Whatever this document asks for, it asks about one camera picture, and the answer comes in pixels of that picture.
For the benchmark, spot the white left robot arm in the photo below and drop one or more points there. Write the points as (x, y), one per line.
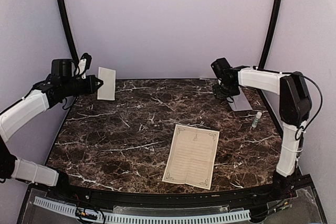
(24, 115)

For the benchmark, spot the beige ornate letter paper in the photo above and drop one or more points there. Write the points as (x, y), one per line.
(192, 157)
(107, 90)

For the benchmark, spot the black frame corner post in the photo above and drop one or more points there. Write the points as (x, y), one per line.
(270, 33)

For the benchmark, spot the grey paper envelope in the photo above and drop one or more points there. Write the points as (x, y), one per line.
(239, 103)

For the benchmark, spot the black front rail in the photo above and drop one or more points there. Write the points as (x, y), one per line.
(253, 197)

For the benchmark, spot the small white-capped glue bottle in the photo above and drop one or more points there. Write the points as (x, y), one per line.
(256, 119)

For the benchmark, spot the white slotted cable duct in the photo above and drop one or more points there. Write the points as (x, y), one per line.
(144, 215)

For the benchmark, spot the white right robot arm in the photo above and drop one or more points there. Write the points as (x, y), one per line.
(295, 103)

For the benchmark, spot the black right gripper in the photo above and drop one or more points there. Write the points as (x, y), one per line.
(218, 94)

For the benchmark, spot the black left frame post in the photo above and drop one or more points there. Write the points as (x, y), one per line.
(67, 30)

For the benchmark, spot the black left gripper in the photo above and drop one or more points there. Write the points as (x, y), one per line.
(91, 88)

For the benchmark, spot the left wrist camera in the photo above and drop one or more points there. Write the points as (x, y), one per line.
(83, 65)

